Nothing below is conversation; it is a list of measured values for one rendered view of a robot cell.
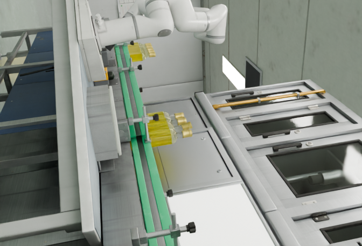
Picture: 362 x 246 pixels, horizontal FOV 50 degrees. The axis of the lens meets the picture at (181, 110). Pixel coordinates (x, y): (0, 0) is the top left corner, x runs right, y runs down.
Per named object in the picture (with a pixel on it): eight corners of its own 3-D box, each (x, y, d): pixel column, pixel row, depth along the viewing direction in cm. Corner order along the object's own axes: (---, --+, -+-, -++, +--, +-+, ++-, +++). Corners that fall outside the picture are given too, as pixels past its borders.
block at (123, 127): (113, 145, 158) (131, 142, 159) (110, 125, 154) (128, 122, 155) (113, 140, 161) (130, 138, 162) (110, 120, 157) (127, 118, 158)
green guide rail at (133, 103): (128, 123, 160) (147, 120, 161) (127, 120, 160) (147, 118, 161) (110, 21, 313) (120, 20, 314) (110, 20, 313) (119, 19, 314)
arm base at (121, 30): (93, 30, 141) (134, 22, 143) (88, 7, 148) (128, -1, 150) (101, 57, 154) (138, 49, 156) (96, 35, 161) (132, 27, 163)
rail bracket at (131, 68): (117, 74, 208) (142, 70, 210) (116, 61, 204) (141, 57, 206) (117, 71, 211) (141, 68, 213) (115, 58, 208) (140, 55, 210)
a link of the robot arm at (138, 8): (164, 14, 192) (159, 3, 183) (152, 30, 190) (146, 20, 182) (142, 2, 197) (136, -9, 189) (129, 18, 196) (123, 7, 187)
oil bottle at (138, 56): (116, 64, 269) (156, 59, 273) (115, 56, 266) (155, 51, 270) (116, 61, 274) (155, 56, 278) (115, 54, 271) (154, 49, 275)
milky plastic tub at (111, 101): (97, 162, 139) (122, 157, 140) (87, 106, 128) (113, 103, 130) (97, 137, 154) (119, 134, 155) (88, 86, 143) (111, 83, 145)
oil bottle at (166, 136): (131, 151, 170) (178, 143, 173) (129, 140, 167) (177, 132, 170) (130, 145, 175) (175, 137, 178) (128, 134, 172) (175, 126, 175)
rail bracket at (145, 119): (131, 146, 160) (161, 141, 162) (126, 110, 152) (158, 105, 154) (131, 142, 163) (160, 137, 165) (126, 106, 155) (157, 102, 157)
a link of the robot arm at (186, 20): (210, 23, 159) (200, -9, 163) (156, 25, 148) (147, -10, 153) (201, 36, 167) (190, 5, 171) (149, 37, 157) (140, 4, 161)
